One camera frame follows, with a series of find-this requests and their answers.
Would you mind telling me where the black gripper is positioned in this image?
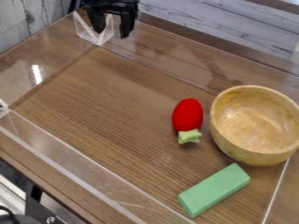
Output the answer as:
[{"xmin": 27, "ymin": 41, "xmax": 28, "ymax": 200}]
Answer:
[{"xmin": 83, "ymin": 0, "xmax": 140, "ymax": 39}]

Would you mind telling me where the red plush strawberry toy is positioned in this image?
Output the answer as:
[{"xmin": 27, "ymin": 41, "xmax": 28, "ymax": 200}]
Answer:
[{"xmin": 172, "ymin": 98, "xmax": 203, "ymax": 144}]

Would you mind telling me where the wooden bowl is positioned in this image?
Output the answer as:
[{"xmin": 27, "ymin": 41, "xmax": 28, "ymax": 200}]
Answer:
[{"xmin": 210, "ymin": 85, "xmax": 299, "ymax": 166}]

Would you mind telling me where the black table leg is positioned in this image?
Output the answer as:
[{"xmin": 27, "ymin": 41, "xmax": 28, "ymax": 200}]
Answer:
[{"xmin": 31, "ymin": 185, "xmax": 43, "ymax": 202}]

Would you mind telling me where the green rectangular block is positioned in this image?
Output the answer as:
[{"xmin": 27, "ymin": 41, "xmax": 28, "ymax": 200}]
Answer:
[{"xmin": 178, "ymin": 163, "xmax": 251, "ymax": 218}]

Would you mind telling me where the clear acrylic corner bracket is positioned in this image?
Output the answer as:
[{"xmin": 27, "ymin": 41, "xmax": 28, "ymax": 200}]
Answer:
[{"xmin": 72, "ymin": 12, "xmax": 115, "ymax": 46}]

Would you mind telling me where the clear acrylic tray wall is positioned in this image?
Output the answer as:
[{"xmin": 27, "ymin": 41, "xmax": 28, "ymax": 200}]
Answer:
[{"xmin": 0, "ymin": 12, "xmax": 299, "ymax": 224}]

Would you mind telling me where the black metal bracket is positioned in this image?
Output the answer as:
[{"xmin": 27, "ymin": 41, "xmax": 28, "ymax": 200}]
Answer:
[{"xmin": 24, "ymin": 197, "xmax": 68, "ymax": 224}]

